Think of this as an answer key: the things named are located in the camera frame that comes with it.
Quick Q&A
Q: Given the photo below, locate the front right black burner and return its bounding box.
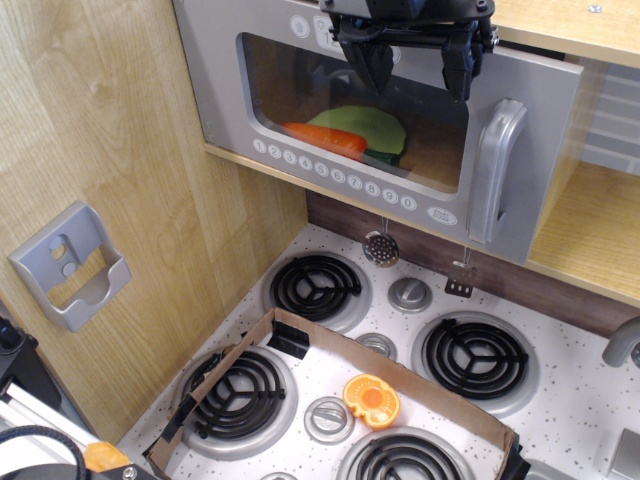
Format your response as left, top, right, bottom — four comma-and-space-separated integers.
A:
336, 427, 475, 480

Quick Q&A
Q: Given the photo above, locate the hanging toy skimmer ladle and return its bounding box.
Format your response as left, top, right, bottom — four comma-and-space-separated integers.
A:
362, 217, 400, 268

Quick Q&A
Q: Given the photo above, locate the hanging toy spatula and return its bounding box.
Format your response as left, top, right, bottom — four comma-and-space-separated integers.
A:
445, 247, 477, 298

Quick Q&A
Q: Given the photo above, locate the grey knob middle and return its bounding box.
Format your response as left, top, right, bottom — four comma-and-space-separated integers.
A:
356, 333, 397, 361

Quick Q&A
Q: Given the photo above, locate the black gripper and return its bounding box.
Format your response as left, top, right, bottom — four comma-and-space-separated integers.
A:
319, 0, 498, 103

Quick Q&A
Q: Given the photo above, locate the light green plate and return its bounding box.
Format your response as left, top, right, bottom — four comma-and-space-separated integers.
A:
308, 105, 407, 155

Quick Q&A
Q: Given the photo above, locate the grey knob back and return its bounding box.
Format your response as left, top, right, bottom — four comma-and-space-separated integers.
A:
387, 278, 433, 313

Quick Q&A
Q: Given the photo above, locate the back right black burner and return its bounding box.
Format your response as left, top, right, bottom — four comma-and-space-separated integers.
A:
410, 311, 540, 418

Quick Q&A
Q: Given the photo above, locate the front left black burner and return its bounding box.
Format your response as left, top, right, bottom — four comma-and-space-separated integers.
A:
183, 346, 298, 461

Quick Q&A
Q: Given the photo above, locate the grey wall holder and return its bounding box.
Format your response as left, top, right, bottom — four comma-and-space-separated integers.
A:
8, 201, 132, 333

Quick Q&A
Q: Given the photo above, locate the brown cardboard fence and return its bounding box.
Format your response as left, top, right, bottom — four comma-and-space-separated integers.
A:
144, 309, 530, 479

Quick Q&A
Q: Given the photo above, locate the wooden shelf unit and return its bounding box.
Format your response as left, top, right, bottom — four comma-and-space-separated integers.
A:
202, 0, 640, 309

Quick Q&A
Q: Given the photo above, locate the grey knob front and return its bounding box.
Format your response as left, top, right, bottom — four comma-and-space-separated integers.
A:
304, 396, 355, 445

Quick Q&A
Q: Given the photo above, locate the black cable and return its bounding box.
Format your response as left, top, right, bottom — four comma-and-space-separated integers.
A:
0, 425, 87, 480

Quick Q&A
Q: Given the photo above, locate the orange toy carrot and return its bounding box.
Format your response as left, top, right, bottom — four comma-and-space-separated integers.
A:
281, 122, 400, 167

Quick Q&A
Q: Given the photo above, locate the black burner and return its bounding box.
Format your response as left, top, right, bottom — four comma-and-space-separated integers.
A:
410, 311, 540, 418
261, 252, 373, 334
336, 427, 475, 480
183, 346, 298, 461

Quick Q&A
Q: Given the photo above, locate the grey knob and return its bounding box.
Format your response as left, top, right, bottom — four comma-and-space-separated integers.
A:
304, 396, 355, 445
387, 278, 433, 313
356, 333, 397, 361

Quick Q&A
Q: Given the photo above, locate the back left black burner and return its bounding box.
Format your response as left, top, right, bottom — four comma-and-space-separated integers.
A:
261, 252, 373, 334

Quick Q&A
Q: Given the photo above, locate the grey toy faucet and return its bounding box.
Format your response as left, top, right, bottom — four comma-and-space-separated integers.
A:
602, 317, 640, 368

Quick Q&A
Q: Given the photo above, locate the grey toy microwave door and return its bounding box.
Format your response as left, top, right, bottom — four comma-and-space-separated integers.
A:
174, 1, 584, 263

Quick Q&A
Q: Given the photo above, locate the orange toy fruit half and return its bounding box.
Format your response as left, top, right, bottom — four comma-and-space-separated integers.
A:
342, 374, 401, 431

